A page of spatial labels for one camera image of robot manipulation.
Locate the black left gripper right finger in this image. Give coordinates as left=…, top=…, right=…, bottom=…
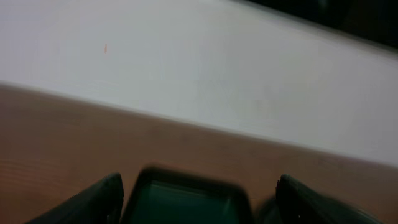
left=275, top=174, right=381, bottom=224

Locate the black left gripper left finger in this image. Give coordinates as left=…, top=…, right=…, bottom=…
left=27, top=173, right=124, bottom=224

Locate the black round tray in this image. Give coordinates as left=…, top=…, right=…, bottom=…
left=255, top=197, right=282, bottom=224

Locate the black rectangular tray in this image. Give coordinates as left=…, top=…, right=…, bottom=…
left=121, top=167, right=255, bottom=224

